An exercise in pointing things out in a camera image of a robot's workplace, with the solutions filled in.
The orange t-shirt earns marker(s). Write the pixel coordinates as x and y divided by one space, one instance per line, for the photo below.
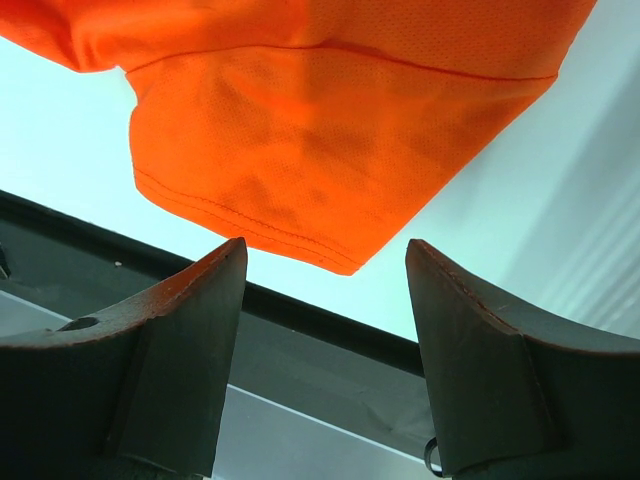
316 130

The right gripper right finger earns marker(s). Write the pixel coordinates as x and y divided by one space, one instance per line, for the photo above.
517 392

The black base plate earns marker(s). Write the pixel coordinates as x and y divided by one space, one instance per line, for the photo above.
324 365

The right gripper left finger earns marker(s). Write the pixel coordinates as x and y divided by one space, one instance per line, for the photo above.
133 391

